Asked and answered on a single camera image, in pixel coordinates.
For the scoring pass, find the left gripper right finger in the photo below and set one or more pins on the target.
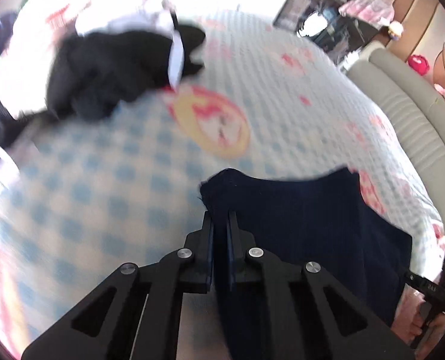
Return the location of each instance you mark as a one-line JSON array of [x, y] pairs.
[[285, 311]]

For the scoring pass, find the black garment with white ribbon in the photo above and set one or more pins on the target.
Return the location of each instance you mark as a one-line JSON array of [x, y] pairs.
[[91, 74]]

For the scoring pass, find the blue checked cartoon bedspread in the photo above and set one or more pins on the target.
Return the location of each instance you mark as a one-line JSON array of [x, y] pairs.
[[90, 197]]

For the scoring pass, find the pink floral cloth bundle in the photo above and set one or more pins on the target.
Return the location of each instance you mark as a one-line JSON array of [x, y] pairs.
[[377, 13]]

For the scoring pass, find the navy blue striped garment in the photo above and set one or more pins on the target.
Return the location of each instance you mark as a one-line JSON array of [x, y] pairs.
[[323, 220]]

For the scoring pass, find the dark shelving unit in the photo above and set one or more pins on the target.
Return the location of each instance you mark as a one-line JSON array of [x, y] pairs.
[[320, 22]]

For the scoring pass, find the red round plush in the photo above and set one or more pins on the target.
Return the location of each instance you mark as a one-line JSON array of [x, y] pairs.
[[419, 63]]

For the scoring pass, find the grey padded headboard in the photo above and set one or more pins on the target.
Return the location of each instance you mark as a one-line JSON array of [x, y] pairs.
[[415, 110]]

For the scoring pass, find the pink white garment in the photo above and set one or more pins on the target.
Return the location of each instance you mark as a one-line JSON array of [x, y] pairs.
[[108, 16]]

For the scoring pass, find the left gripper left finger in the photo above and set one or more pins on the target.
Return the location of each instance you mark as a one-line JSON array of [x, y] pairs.
[[135, 312]]

